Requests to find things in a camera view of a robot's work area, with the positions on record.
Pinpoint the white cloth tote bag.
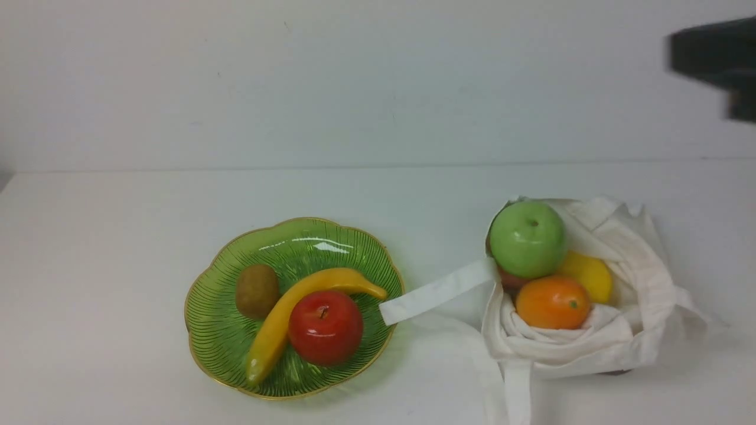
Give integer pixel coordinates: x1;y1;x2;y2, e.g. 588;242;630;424
380;197;710;424

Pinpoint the green glass plate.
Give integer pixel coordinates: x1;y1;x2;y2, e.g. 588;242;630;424
184;217;406;400

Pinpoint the red apple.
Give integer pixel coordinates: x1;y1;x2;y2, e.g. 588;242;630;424
287;290;364;368

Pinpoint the orange fruit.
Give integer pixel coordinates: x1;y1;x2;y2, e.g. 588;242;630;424
514;275;592;330

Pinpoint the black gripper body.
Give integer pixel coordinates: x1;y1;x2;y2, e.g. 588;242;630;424
669;17;755;123

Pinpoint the brown kiwi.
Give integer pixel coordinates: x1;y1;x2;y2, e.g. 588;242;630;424
235;264;281;321

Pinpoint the reddish fruit in bag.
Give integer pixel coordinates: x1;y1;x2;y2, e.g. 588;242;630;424
484;234;530;293

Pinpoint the yellow lemon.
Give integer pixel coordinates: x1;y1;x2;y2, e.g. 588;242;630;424
557;250;615;305

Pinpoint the yellow banana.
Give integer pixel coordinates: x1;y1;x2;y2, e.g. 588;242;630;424
245;268;388;388

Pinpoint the green apple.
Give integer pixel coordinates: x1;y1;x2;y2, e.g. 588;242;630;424
488;201;568;280

